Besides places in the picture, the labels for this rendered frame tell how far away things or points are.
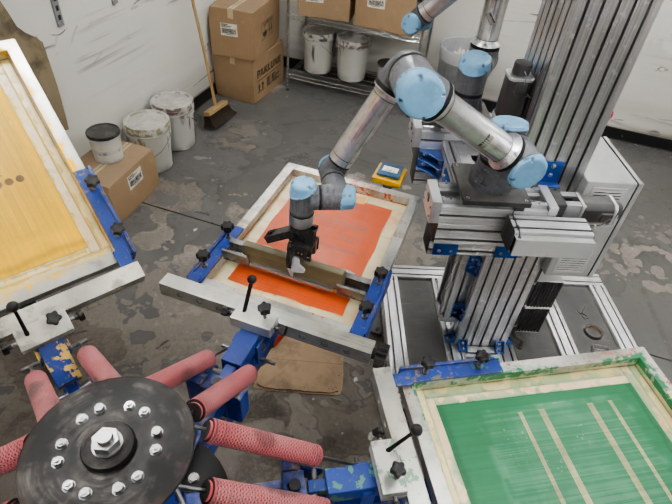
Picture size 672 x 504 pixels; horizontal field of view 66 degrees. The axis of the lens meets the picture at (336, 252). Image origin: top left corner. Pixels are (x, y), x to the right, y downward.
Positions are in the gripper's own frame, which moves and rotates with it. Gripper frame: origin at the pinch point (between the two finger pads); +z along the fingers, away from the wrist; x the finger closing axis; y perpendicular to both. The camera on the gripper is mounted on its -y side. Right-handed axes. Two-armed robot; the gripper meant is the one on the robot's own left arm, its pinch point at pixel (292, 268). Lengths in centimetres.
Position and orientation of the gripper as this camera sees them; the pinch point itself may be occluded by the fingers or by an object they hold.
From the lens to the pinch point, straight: 172.6
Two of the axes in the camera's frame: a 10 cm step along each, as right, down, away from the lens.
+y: 9.4, 2.9, -2.0
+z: -0.8, 7.4, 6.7
